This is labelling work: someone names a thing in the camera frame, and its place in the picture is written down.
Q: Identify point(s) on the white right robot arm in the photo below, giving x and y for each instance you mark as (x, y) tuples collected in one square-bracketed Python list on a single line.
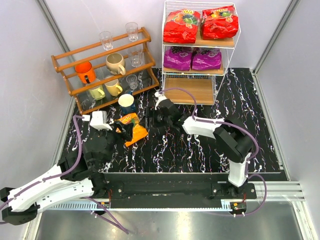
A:
[(232, 137)]

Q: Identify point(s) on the clear glass bottom shelf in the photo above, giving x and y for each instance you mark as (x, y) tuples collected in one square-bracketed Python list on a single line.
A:
[(132, 81)]

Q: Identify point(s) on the wooden cup rack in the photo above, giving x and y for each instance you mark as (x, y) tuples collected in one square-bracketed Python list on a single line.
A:
[(95, 54)]

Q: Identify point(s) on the clear glass top left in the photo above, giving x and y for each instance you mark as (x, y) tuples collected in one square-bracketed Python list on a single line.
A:
[(106, 40)]

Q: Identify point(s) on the orange candy bag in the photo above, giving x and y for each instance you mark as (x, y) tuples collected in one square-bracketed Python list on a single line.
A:
[(138, 132)]

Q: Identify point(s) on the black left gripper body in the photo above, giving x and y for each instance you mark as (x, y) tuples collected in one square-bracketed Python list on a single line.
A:
[(121, 128)]

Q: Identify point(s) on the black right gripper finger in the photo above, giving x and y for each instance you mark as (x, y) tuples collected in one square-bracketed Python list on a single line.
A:
[(149, 123), (150, 112)]

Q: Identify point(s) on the clear glass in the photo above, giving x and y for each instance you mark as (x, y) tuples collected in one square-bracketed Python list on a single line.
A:
[(132, 31), (106, 40)]

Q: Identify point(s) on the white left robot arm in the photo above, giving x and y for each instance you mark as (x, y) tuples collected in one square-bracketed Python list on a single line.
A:
[(77, 174)]

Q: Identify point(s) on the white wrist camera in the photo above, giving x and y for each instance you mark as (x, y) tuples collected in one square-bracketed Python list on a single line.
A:
[(159, 97), (97, 120)]

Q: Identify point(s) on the orange mug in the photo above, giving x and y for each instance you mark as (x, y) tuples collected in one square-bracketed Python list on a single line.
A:
[(85, 72)]

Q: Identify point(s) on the purple candy bag front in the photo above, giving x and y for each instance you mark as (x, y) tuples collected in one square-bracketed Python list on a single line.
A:
[(206, 59)]

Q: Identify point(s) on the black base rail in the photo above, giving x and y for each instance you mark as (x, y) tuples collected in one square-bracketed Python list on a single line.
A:
[(205, 184)]

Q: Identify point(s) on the beige round mug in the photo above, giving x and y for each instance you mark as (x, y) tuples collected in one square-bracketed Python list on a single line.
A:
[(116, 64)]

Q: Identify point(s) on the purple candy bag back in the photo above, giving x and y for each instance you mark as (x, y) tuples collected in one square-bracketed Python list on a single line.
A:
[(178, 58)]

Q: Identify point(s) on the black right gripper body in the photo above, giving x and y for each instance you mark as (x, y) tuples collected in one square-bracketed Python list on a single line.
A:
[(155, 117)]

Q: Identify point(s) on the blue mug white inside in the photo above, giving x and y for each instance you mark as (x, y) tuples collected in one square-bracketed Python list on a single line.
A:
[(127, 103)]

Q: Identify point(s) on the clear glass shelf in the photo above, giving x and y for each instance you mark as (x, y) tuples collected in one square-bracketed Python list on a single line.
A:
[(132, 81), (135, 55)]

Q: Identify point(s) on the pale green mug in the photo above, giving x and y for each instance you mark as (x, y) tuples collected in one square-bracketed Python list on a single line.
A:
[(97, 93)]

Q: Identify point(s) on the clear glass top right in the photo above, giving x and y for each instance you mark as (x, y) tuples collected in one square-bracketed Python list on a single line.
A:
[(132, 31)]

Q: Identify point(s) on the yellow mug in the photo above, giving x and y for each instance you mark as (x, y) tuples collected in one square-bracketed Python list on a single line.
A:
[(113, 87)]

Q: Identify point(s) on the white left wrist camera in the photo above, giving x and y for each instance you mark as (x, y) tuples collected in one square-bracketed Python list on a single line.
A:
[(97, 120)]

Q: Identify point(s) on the clear glass middle shelf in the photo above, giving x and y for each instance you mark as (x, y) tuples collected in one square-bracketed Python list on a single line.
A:
[(135, 55)]

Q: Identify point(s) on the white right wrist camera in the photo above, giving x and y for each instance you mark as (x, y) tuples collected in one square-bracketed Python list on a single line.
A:
[(159, 97)]

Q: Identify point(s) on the purple candy bag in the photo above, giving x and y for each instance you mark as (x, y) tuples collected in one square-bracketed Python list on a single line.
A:
[(206, 59), (178, 58)]

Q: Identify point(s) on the white wire wooden shelf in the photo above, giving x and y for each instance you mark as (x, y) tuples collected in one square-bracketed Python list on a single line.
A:
[(199, 39)]

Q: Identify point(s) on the red candy bag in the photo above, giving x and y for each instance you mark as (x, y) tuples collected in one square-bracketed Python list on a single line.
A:
[(181, 26), (219, 23)]

